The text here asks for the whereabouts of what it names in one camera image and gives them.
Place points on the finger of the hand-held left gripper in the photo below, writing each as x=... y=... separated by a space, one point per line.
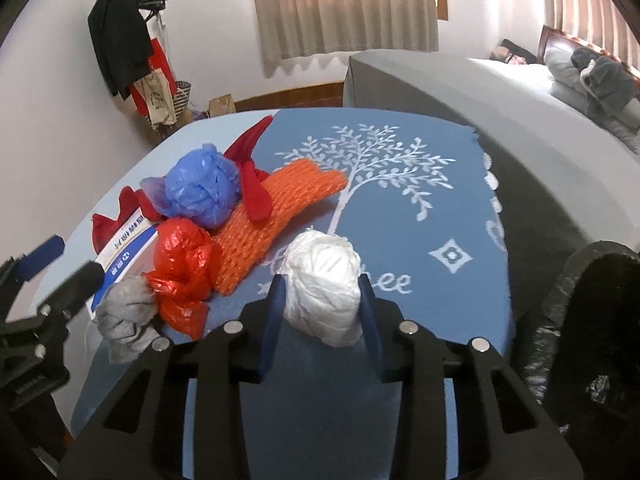
x=46 y=250
x=82 y=280

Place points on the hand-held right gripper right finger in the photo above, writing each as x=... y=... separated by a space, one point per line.
x=371 y=330

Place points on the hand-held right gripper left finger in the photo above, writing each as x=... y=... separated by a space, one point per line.
x=272 y=325

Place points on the grey cloth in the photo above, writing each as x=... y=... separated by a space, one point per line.
x=125 y=315

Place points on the white and blue card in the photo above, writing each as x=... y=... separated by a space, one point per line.
x=130 y=250

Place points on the white plastic bag ball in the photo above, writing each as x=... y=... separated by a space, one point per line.
x=320 y=280

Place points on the orange foam net sleeve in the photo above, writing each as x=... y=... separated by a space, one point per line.
x=250 y=245

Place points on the red plastic bag ball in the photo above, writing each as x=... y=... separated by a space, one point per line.
x=180 y=255

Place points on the red cloth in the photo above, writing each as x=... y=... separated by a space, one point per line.
x=255 y=195

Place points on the blue plastic bag ball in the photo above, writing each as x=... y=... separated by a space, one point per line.
x=200 y=185

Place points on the black trash bag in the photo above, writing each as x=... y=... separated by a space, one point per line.
x=555 y=310

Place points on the beige tote bag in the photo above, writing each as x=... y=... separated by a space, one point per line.
x=157 y=97

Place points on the striped bag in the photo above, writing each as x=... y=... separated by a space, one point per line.
x=182 y=97

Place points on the brown paper bag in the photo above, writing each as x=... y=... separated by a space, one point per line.
x=221 y=106

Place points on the red bag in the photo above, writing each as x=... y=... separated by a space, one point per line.
x=160 y=57

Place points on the bed with grey sheet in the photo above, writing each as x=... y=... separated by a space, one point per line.
x=550 y=160

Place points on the coat rack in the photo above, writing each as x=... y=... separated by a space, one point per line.
x=162 y=5

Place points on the white duvet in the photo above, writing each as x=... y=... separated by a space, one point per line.
x=520 y=80

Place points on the dark cloth bundle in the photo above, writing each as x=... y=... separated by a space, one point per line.
x=512 y=52

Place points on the grey pillow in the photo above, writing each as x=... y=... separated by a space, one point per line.
x=560 y=72

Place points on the grey garment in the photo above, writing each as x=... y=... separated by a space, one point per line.
x=607 y=85

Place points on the wooden headboard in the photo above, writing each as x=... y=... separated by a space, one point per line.
x=550 y=37

